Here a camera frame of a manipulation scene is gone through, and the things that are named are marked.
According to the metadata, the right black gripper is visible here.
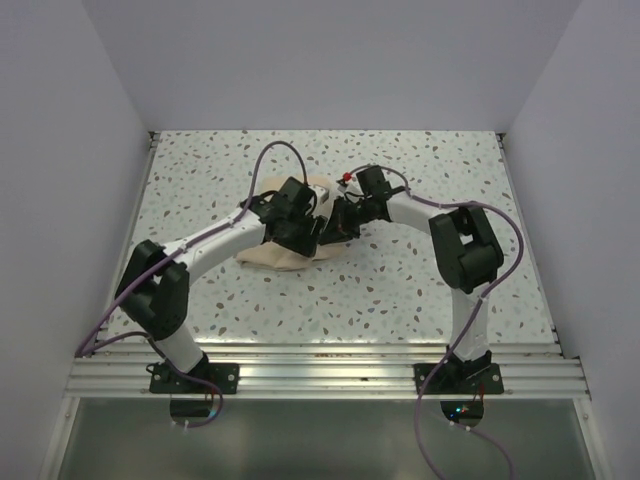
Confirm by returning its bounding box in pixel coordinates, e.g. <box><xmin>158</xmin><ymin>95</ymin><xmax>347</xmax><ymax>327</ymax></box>
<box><xmin>319</xmin><ymin>196</ymin><xmax>375</xmax><ymax>246</ymax></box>

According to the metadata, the beige surgical cloth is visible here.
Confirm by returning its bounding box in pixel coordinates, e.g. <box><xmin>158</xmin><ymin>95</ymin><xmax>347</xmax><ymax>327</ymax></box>
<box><xmin>235</xmin><ymin>175</ymin><xmax>347</xmax><ymax>271</ymax></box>

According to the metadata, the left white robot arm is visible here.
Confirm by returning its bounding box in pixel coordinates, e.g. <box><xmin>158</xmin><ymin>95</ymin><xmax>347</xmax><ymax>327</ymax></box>
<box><xmin>115</xmin><ymin>177</ymin><xmax>329</xmax><ymax>393</ymax></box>

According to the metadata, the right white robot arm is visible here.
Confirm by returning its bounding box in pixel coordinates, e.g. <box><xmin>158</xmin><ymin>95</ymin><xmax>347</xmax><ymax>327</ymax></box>
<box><xmin>319</xmin><ymin>165</ymin><xmax>504</xmax><ymax>393</ymax></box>

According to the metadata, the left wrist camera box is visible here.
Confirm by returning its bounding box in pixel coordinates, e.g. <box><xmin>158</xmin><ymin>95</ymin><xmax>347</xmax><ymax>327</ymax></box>
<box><xmin>311</xmin><ymin>184</ymin><xmax>330</xmax><ymax>204</ymax></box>

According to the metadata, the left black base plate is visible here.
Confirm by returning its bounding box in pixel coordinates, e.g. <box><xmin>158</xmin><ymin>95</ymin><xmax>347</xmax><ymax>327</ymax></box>
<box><xmin>146</xmin><ymin>363</ymin><xmax>240</xmax><ymax>395</ymax></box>

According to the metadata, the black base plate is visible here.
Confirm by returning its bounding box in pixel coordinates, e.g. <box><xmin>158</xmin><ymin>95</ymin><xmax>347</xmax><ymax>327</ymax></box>
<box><xmin>146</xmin><ymin>363</ymin><xmax>240</xmax><ymax>395</ymax></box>
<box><xmin>424</xmin><ymin>363</ymin><xmax>505</xmax><ymax>396</ymax></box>

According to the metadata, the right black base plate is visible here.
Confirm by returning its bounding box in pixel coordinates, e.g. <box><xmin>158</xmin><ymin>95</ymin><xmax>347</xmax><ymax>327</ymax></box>
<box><xmin>424</xmin><ymin>363</ymin><xmax>505</xmax><ymax>396</ymax></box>

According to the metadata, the aluminium mounting rail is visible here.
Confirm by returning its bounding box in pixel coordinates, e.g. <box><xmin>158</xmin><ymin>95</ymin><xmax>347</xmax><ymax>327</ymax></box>
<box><xmin>64</xmin><ymin>343</ymin><xmax>590</xmax><ymax>400</ymax></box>

